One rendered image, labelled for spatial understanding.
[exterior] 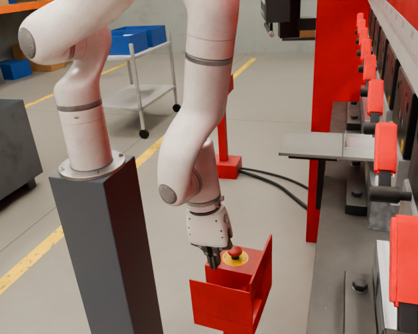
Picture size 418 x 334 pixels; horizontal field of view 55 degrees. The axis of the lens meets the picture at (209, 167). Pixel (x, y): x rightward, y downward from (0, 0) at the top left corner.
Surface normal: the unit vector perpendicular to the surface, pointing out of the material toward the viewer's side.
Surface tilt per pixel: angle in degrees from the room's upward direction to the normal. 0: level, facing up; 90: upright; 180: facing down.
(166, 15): 90
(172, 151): 60
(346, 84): 90
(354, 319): 0
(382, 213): 90
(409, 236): 39
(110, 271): 90
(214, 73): 100
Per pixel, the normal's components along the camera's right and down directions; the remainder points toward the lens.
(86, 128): 0.40, 0.37
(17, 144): 0.94, 0.08
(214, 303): -0.37, 0.43
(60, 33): -0.15, 0.48
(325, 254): -0.07, -0.90
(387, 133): -0.24, -0.42
